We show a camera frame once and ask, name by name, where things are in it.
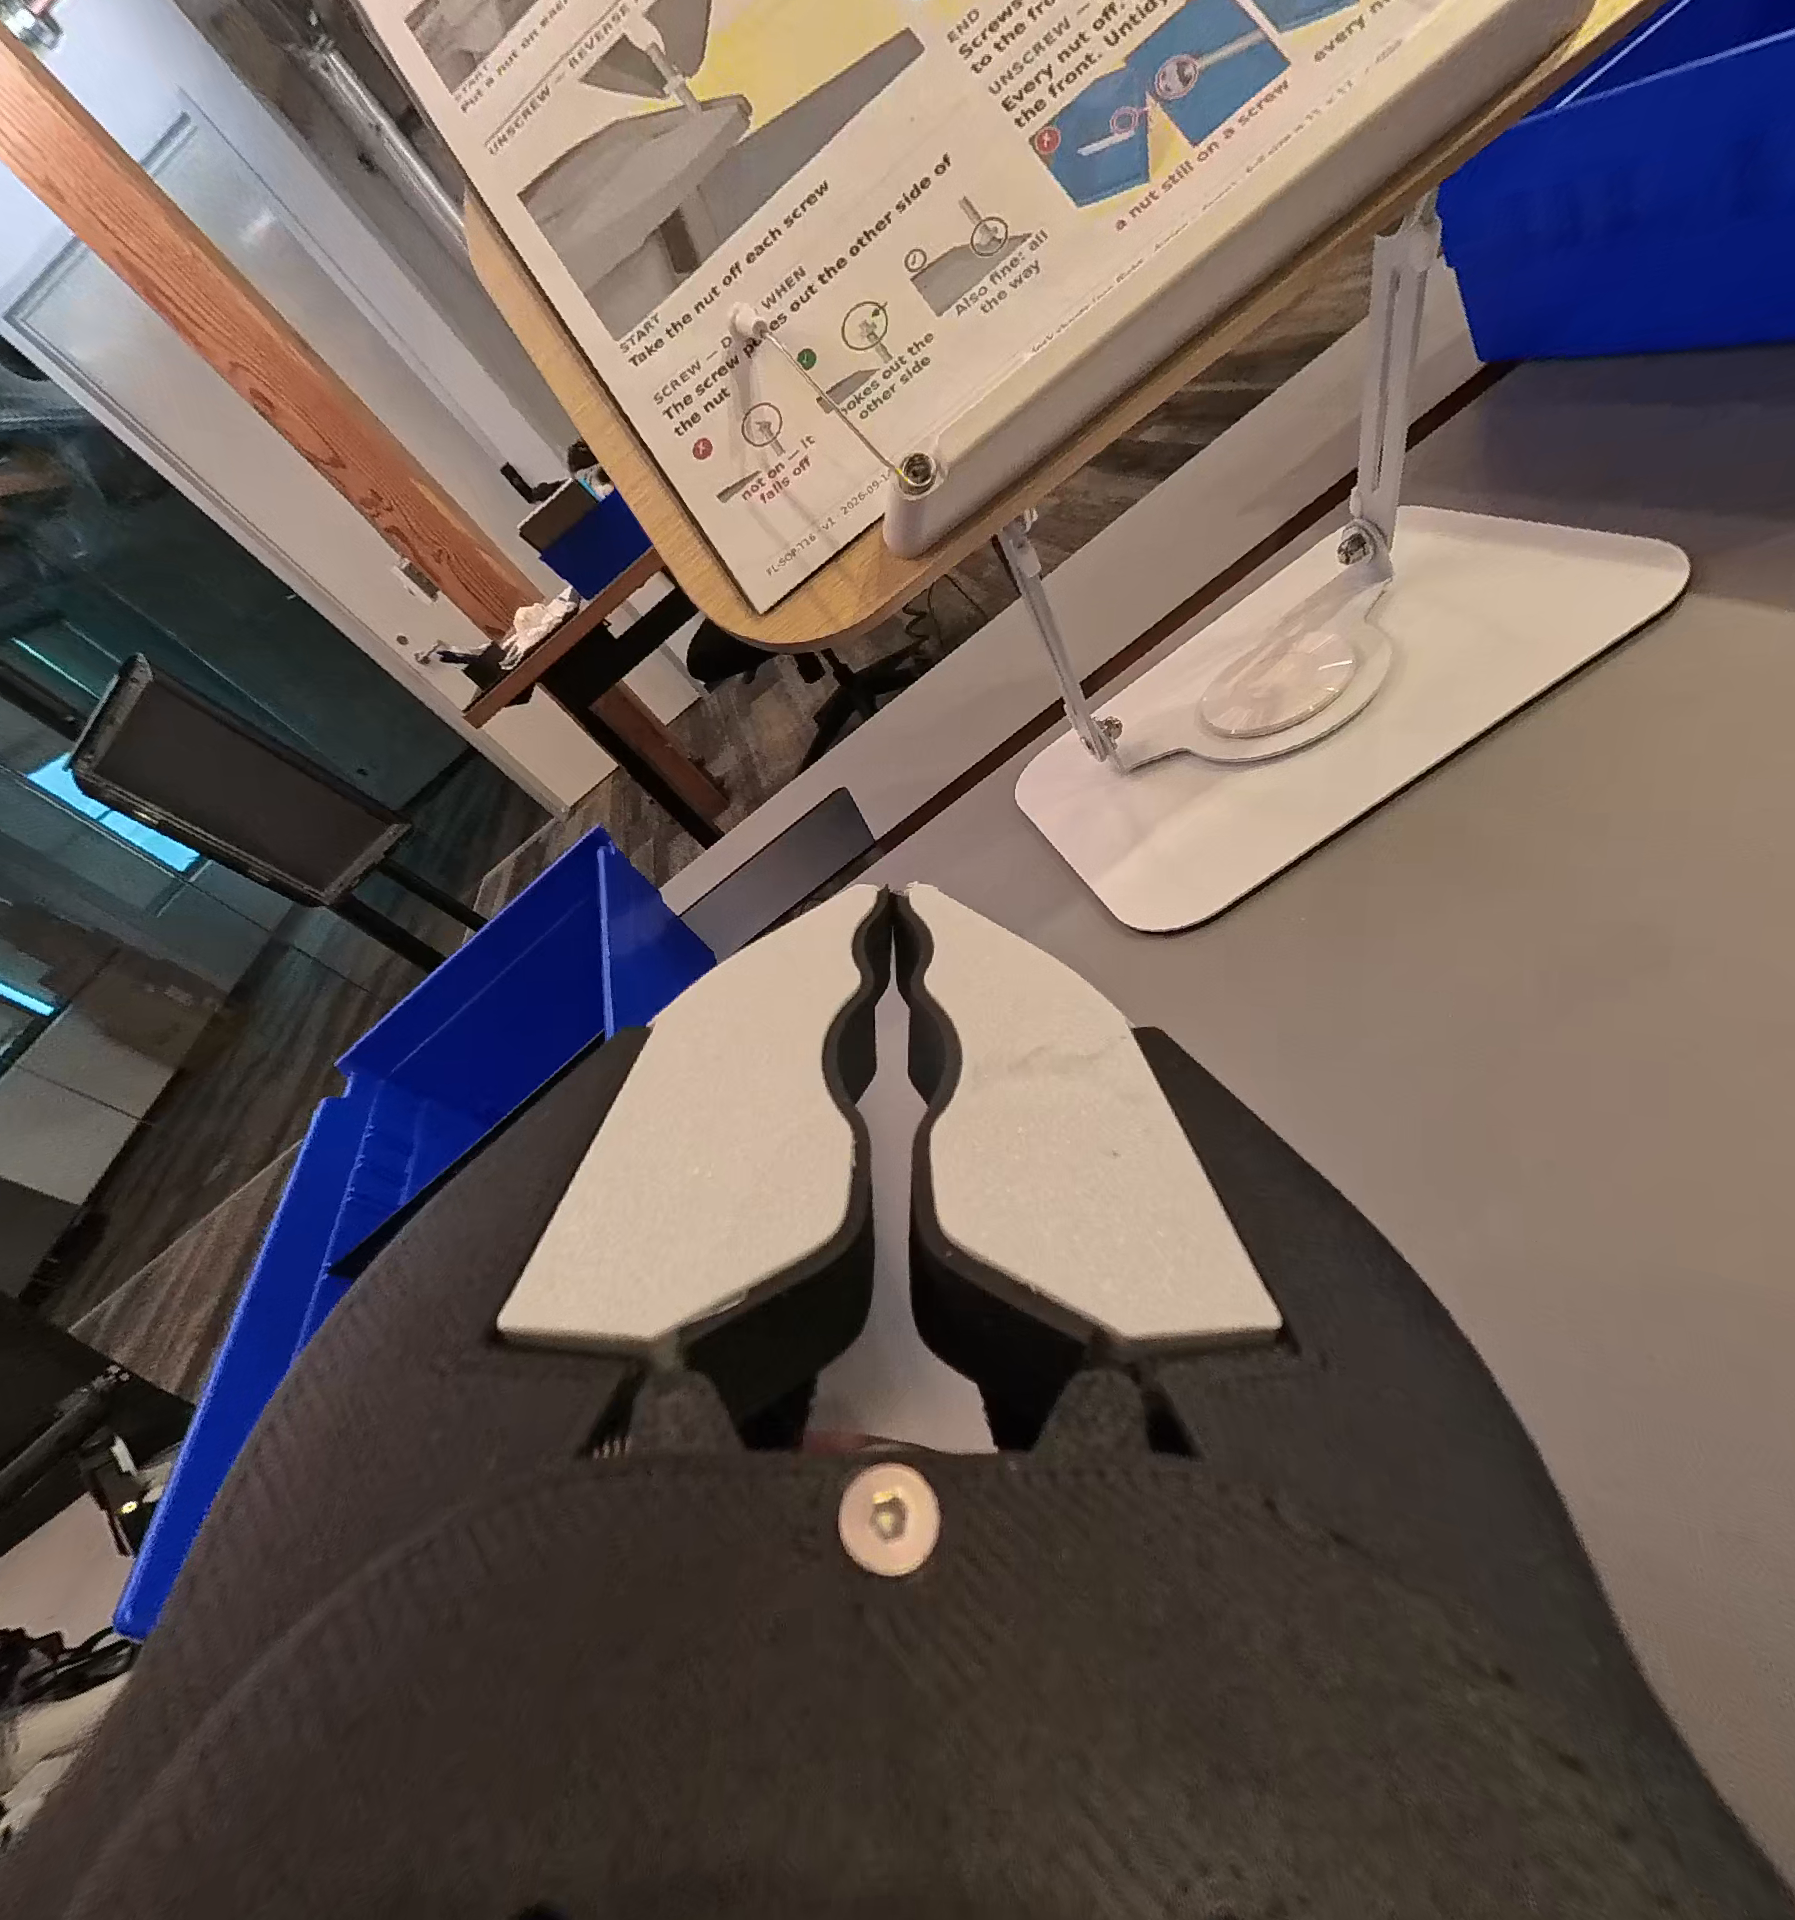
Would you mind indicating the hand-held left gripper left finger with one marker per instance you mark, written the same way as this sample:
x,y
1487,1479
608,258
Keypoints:
x,y
688,1170

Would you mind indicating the white crumpled cloth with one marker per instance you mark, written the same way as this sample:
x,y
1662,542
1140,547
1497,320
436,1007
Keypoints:
x,y
542,621

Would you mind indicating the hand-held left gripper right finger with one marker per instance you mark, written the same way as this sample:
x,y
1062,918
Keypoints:
x,y
1092,1170

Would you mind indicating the white door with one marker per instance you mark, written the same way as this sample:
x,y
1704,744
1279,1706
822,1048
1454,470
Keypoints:
x,y
163,392

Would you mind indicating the blue plastic bin with divider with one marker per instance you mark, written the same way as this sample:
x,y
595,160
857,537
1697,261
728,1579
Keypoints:
x,y
461,1035

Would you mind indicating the grey desk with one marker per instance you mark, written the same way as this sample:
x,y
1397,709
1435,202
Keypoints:
x,y
1514,1125

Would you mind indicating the metal pipes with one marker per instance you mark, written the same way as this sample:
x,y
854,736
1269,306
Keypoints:
x,y
387,136

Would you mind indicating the printed instruction sheet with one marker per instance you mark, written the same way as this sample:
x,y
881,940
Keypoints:
x,y
838,151

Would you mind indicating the dark equipment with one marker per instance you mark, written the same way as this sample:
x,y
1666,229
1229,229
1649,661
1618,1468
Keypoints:
x,y
5,1711

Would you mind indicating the wooden document stand white base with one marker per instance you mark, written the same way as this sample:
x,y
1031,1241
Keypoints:
x,y
1439,719

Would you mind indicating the small blue bin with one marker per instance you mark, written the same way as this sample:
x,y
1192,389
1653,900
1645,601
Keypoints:
x,y
596,543

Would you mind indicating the wooden office desk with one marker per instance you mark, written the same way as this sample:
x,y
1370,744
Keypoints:
x,y
575,649

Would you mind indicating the wooden post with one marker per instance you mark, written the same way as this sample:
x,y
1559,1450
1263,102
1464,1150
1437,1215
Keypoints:
x,y
238,332

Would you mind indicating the black office chair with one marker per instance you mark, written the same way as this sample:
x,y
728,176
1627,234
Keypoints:
x,y
725,656

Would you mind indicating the black sign board on stand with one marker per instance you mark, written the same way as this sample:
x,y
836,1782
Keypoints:
x,y
238,780

